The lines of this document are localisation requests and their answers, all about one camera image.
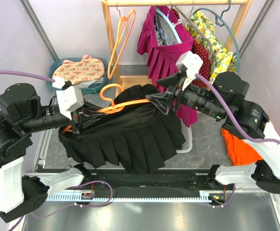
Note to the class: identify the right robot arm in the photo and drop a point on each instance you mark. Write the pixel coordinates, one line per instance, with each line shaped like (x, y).
(246, 120)

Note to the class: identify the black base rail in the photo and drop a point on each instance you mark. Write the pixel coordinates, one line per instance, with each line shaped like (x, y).
(162, 182)

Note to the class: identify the white perforated basket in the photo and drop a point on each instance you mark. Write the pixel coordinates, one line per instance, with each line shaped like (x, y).
(187, 133)

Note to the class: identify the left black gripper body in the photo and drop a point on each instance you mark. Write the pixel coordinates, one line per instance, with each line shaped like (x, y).
(76, 117)

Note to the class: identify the black pleated skirt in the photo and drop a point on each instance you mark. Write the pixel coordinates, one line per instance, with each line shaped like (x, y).
(140, 138)

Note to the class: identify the wooden clothes rack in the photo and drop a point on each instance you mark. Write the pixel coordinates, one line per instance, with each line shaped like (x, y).
(128, 81)

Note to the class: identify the magenta skirt grey lining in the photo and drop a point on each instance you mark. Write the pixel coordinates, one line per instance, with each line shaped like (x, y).
(162, 58)

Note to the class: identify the slate blue hanger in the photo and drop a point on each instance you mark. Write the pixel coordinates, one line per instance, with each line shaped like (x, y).
(220, 22)

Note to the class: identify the teal laundry basket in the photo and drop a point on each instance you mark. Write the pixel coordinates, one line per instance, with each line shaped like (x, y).
(93, 86)

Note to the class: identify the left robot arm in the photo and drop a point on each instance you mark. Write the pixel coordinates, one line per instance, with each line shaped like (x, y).
(21, 115)

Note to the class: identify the red polka dot skirt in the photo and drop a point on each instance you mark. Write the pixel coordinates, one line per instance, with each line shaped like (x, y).
(203, 54)

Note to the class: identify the lemon print garment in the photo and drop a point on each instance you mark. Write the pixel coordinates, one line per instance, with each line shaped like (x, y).
(222, 60)

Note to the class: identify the light blue hanger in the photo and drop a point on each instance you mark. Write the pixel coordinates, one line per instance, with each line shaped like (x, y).
(165, 31)

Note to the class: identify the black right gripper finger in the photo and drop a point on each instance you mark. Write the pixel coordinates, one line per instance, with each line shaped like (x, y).
(163, 101)
(171, 80)

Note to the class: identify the floral pink cloth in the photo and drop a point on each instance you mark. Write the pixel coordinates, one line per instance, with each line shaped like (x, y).
(86, 69)

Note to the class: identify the grey hanger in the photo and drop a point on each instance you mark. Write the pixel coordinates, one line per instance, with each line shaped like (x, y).
(196, 29)

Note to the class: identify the orange cloth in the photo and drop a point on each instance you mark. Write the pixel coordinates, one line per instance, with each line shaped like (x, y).
(239, 152)

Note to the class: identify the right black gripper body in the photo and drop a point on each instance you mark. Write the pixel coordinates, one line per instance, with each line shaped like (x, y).
(176, 93)

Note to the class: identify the orange plastic hanger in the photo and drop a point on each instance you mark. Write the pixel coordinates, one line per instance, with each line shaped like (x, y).
(125, 25)

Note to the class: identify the white cable duct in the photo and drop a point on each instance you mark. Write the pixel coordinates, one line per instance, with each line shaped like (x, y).
(77, 196)

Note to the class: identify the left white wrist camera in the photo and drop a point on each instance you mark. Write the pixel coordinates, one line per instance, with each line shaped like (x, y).
(69, 99)

